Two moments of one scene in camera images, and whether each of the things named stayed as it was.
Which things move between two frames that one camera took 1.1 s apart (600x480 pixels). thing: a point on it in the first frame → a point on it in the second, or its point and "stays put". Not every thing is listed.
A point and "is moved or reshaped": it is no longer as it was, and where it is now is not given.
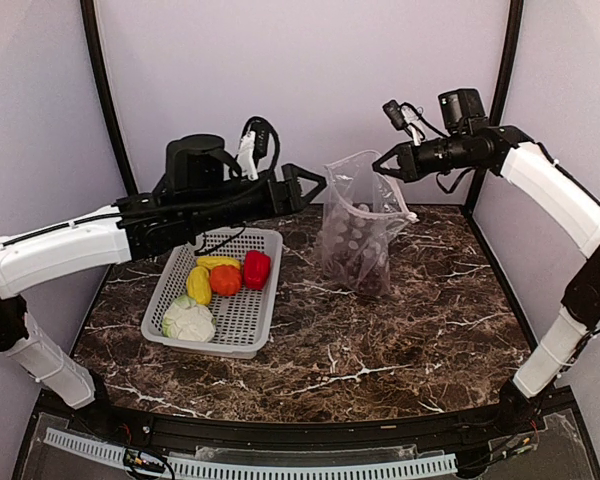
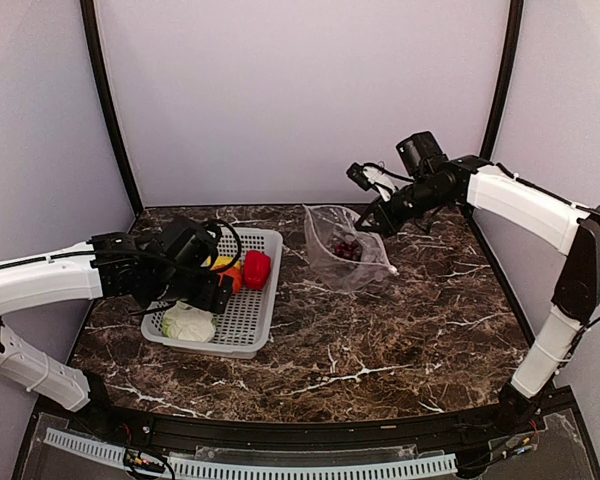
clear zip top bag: (364, 211) is moved or reshaped
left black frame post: (88, 12) stays put
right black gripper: (411, 167) → (387, 223)
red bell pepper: (256, 269) stays put
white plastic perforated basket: (244, 321) stays put
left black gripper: (292, 200) → (204, 299)
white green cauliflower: (184, 320) stays put
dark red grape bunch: (357, 252) is moved or reshaped
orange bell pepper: (225, 279) stays put
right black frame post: (515, 16) stays put
